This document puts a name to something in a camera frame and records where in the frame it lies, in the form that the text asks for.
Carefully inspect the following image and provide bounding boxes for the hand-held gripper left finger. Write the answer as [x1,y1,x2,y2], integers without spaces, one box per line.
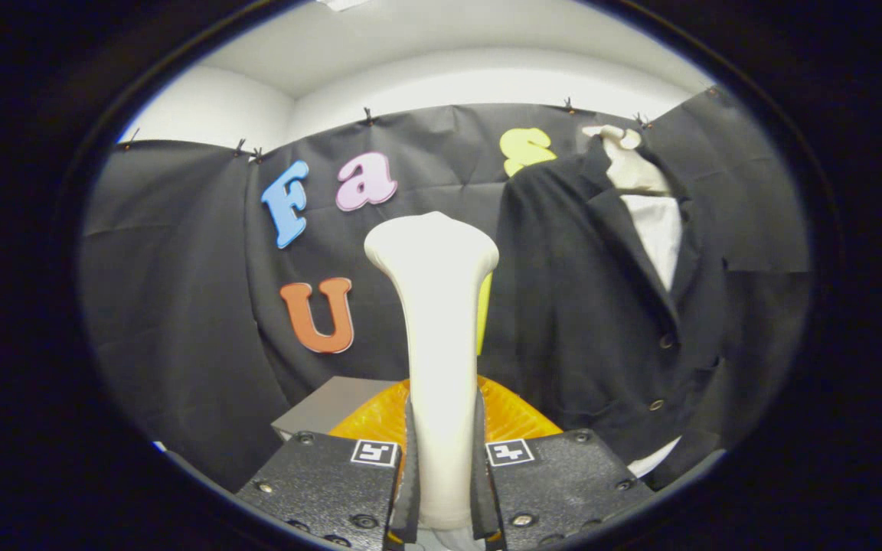
[234,379,421,551]

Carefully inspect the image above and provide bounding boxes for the grey cabinet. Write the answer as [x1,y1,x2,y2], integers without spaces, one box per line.
[271,375,411,442]

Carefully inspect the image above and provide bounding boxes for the black blazer jacket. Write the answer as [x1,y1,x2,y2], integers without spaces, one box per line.
[479,136,734,491]

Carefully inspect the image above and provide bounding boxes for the white garment steamer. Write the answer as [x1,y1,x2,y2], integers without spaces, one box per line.
[364,212,500,533]

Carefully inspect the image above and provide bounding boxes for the white mannequin torso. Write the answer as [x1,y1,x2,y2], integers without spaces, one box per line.
[582,125,684,478]

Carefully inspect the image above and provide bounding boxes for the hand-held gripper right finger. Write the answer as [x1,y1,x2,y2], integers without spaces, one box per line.
[474,375,656,551]

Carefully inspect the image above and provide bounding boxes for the row of small black clips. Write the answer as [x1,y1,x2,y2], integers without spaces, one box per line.
[123,86,720,164]

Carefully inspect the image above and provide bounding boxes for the black backdrop cloth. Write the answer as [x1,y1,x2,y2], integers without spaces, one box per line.
[80,86,813,494]

